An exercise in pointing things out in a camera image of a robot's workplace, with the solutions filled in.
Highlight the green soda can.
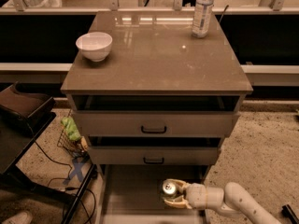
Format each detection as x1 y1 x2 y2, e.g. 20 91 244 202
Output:
162 179 178 199

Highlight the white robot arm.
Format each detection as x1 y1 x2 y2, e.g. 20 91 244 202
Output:
162 179 281 224

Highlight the white ceramic bowl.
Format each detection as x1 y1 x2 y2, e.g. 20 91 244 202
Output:
76 32 113 62

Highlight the top grey drawer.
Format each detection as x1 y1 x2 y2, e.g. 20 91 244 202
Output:
73 111 240 137

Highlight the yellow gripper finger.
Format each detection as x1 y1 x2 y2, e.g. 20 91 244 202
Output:
164 179 189 192
164 195 192 209

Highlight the bottom open grey drawer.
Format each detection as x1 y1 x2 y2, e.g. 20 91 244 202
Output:
95 165 210 224

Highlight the middle grey drawer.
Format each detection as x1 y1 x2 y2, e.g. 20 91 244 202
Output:
88 137 221 165

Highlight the white shoe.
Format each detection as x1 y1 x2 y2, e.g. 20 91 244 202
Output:
1 211 33 224

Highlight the clear plastic water bottle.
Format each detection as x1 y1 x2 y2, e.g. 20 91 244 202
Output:
192 0 214 38

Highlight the grey drawer cabinet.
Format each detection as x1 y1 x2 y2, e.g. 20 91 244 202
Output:
60 10 254 224

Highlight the dark brown side table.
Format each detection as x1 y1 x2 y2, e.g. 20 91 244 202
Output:
0 82 95 224

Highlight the black floor cable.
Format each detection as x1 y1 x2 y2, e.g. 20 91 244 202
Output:
26 123 98 224

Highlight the black object on floor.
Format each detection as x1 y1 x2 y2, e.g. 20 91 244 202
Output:
282 204 299 224

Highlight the green plush toy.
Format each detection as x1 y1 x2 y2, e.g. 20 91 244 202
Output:
61 117 81 142

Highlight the wire basket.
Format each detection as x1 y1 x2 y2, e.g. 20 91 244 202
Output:
57 113 87 158

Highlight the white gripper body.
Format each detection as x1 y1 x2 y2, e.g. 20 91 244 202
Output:
185 183 224 210

